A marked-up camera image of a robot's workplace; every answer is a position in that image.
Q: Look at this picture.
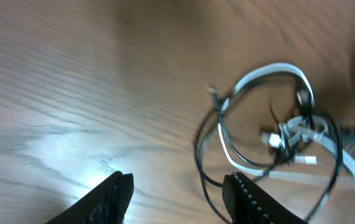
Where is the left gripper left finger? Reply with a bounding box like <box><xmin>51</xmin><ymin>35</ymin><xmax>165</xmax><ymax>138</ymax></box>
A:
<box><xmin>47</xmin><ymin>171</ymin><xmax>134</xmax><ymax>224</ymax></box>

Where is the black usb cable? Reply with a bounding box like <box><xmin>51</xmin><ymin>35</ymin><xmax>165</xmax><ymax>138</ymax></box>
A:
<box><xmin>193</xmin><ymin>83</ymin><xmax>343</xmax><ymax>224</ymax></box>

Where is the white usb cable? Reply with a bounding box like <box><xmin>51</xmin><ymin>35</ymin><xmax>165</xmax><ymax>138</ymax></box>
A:
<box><xmin>217</xmin><ymin>62</ymin><xmax>355</xmax><ymax>187</ymax></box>

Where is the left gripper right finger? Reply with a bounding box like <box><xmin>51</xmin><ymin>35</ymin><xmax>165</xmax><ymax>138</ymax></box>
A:
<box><xmin>222</xmin><ymin>172</ymin><xmax>307</xmax><ymax>224</ymax></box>

